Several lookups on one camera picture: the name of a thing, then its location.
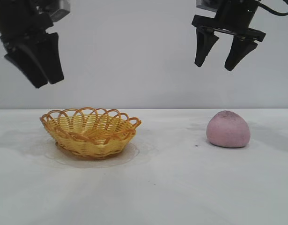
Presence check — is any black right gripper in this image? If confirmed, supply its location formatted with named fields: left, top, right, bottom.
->
left=191, top=0, right=266, bottom=72

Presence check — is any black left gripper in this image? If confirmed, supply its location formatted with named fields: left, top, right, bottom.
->
left=0, top=0, right=65, bottom=89

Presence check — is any pink round bun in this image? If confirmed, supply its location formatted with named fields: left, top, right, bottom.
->
left=206, top=110, right=251, bottom=148

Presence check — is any yellow woven plastic basket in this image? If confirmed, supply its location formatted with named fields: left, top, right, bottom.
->
left=39, top=107, right=142, bottom=161

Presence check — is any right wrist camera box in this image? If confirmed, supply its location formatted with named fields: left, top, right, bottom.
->
left=196, top=0, right=220, bottom=13

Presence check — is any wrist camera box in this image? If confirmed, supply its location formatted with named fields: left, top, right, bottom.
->
left=51, top=0, right=72, bottom=23
left=196, top=0, right=220, bottom=13

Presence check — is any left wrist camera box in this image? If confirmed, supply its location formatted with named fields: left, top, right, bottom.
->
left=51, top=0, right=72, bottom=23

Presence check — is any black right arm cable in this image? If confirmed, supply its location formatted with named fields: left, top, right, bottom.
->
left=258, top=0, right=288, bottom=16

